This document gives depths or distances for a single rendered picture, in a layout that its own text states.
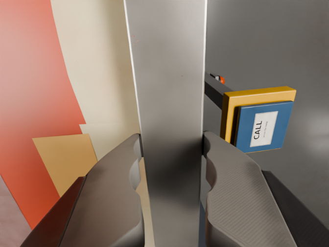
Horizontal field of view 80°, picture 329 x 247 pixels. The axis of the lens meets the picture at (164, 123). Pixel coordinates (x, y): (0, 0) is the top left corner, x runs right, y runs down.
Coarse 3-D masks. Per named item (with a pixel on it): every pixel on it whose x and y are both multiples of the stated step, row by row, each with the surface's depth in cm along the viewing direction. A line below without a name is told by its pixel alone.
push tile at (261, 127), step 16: (240, 112) 34; (256, 112) 35; (272, 112) 35; (288, 112) 36; (240, 128) 36; (256, 128) 36; (272, 128) 37; (240, 144) 37; (256, 144) 38; (272, 144) 39
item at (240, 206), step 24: (216, 144) 11; (216, 168) 9; (240, 168) 9; (216, 192) 8; (240, 192) 8; (264, 192) 8; (216, 216) 7; (240, 216) 7; (264, 216) 7; (216, 240) 7; (240, 240) 6; (264, 240) 6; (288, 240) 6
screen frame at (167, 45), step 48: (144, 0) 9; (192, 0) 9; (144, 48) 10; (192, 48) 10; (144, 96) 11; (192, 96) 11; (144, 144) 12; (192, 144) 12; (192, 192) 14; (192, 240) 17
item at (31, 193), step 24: (0, 144) 17; (24, 144) 17; (0, 168) 18; (24, 168) 18; (0, 192) 19; (24, 192) 19; (48, 192) 19; (0, 216) 21; (24, 216) 21; (0, 240) 23
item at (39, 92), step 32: (0, 0) 12; (32, 0) 12; (0, 32) 13; (32, 32) 13; (0, 64) 14; (32, 64) 14; (64, 64) 14; (0, 96) 15; (32, 96) 15; (64, 96) 15
